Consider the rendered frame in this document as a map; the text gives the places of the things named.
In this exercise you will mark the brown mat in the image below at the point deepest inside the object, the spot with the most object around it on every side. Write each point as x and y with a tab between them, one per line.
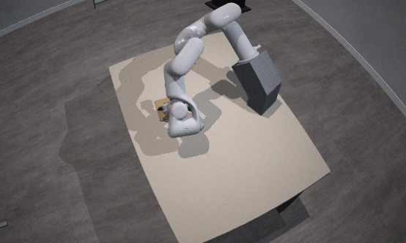
158	104

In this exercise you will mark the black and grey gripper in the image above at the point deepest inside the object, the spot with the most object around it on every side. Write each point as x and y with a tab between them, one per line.
164	107

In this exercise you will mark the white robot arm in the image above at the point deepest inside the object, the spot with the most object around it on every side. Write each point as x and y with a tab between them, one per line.
187	54

